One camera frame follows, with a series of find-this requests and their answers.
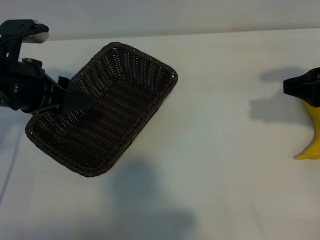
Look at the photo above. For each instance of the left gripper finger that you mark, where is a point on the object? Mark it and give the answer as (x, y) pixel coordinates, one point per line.
(78, 101)
(65, 82)

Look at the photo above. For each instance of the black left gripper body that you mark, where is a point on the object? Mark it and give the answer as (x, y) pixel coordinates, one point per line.
(25, 85)

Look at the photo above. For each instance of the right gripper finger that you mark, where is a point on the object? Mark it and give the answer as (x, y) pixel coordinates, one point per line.
(307, 93)
(307, 78)

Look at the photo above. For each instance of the yellow banana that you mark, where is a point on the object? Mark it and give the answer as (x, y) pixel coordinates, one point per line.
(312, 112)

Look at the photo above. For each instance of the dark brown woven basket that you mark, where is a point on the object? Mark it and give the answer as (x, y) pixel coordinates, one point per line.
(112, 117)

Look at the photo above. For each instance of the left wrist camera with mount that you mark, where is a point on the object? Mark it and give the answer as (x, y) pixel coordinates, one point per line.
(12, 27)

